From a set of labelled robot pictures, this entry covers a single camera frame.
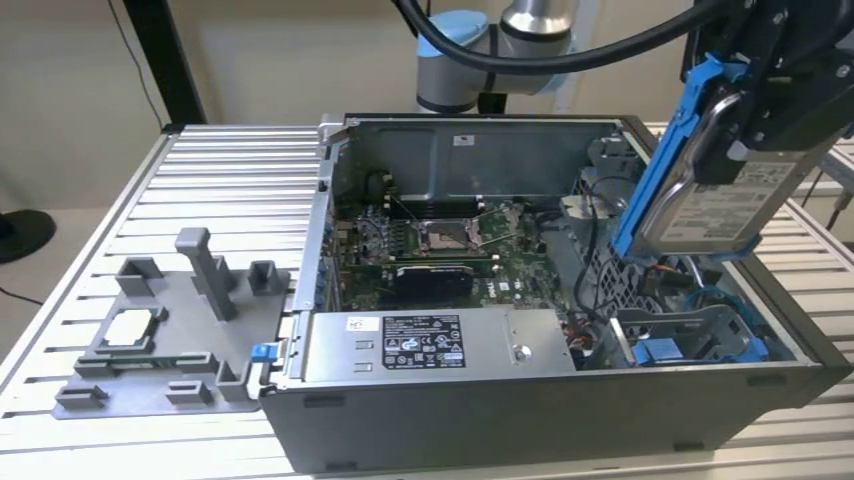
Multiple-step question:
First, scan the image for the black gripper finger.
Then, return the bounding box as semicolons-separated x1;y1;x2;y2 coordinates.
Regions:
742;53;850;152
693;85;760;185

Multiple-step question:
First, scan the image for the hard disk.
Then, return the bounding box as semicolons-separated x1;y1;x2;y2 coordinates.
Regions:
610;51;814;274

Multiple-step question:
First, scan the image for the grey metal disk bay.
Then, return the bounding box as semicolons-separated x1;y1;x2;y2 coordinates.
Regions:
539;137;800;371

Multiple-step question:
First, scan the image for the blue disk carrier in bay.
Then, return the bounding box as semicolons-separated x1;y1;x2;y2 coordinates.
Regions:
630;339;688;364

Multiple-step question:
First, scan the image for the metal slat side table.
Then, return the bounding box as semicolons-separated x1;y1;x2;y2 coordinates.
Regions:
810;134;854;201

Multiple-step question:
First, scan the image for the green motherboard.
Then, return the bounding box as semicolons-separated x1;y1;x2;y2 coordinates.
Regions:
325;197;577;314

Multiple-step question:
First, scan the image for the black RAM slot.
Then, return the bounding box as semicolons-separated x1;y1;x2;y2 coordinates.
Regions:
393;251;503;264
385;194;487;211

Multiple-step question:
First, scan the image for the CPU socket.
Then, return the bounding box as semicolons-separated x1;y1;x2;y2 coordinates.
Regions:
407;215;487;255

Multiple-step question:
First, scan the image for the black graphics card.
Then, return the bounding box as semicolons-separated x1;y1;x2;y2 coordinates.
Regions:
389;263;479;309

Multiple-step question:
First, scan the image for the open dark PC case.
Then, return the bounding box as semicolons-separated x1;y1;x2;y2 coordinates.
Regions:
257;112;854;475

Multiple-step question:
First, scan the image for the silver power supply unit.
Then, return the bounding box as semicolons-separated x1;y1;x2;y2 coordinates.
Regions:
299;307;579;380

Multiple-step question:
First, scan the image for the grey parts rack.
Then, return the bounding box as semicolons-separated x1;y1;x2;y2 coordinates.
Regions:
51;227;299;422

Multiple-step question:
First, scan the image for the silver CPU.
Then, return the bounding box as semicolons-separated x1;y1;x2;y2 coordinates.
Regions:
104;309;170;347

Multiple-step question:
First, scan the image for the black round stand base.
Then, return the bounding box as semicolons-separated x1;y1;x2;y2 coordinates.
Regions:
0;209;59;265

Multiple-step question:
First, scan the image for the black wire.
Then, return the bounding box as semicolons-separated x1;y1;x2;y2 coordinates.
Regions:
571;174;642;326

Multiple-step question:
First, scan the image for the disk power wire with connector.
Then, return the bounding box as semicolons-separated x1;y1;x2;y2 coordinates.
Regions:
640;259;696;296

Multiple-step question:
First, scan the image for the blue wire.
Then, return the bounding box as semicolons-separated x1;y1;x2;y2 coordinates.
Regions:
684;283;766;351

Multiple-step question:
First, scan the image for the black frame post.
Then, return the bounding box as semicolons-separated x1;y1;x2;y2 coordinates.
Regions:
124;0;210;132

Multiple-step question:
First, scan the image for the black floor cable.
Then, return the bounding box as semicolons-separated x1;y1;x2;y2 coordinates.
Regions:
0;284;46;306

